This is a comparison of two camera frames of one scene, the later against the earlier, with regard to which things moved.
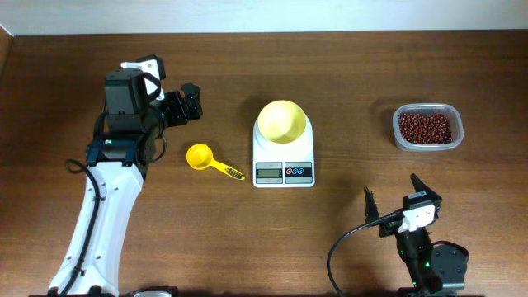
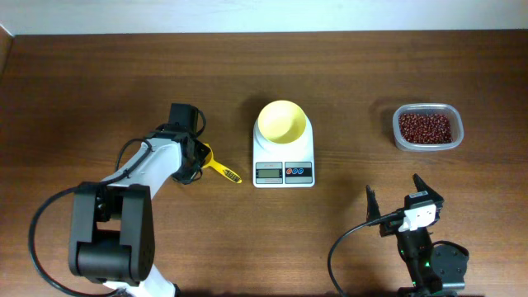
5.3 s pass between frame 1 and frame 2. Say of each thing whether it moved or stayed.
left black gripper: moved
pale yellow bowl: stayed
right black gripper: stayed
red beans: stayed
